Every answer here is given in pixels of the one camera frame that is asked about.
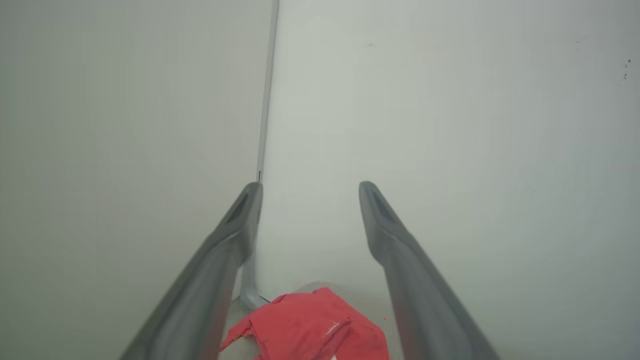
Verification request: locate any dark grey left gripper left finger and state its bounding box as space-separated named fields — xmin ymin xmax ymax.
xmin=119 ymin=182 xmax=264 ymax=360

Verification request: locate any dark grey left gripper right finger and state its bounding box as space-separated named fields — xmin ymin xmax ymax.
xmin=358 ymin=181 xmax=502 ymax=360

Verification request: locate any red and white shirt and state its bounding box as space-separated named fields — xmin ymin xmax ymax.
xmin=219 ymin=287 xmax=390 ymax=360

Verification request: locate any grey metal wall trim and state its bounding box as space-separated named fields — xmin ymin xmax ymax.
xmin=239 ymin=0 xmax=280 ymax=310

